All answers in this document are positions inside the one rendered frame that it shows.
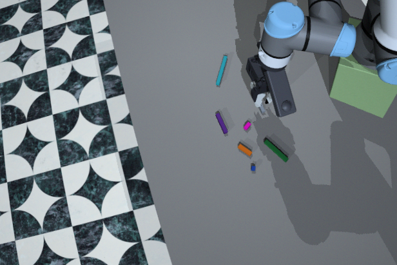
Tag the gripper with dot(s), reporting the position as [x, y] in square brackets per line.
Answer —
[255, 69]

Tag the orange rod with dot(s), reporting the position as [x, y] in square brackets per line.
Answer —
[244, 149]

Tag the short magenta rod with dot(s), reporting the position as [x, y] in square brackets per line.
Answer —
[247, 126]

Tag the green rod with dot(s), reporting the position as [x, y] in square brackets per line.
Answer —
[274, 149]

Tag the grey rod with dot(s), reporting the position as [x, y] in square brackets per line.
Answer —
[262, 108]

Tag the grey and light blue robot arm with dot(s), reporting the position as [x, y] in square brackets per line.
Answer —
[286, 28]

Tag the purple rod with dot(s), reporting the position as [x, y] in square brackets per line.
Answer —
[222, 125]

